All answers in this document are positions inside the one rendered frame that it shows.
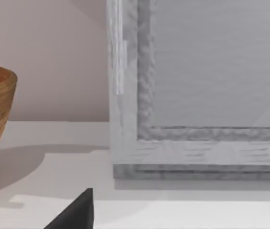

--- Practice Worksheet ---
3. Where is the grey wooden cabinet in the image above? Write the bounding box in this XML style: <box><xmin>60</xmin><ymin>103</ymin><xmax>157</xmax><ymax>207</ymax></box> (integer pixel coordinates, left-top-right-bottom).
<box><xmin>106</xmin><ymin>0</ymin><xmax>270</xmax><ymax>181</ymax></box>

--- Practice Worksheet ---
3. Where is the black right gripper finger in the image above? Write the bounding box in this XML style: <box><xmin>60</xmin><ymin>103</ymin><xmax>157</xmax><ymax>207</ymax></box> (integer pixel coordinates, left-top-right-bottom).
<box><xmin>43</xmin><ymin>187</ymin><xmax>95</xmax><ymax>229</ymax></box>

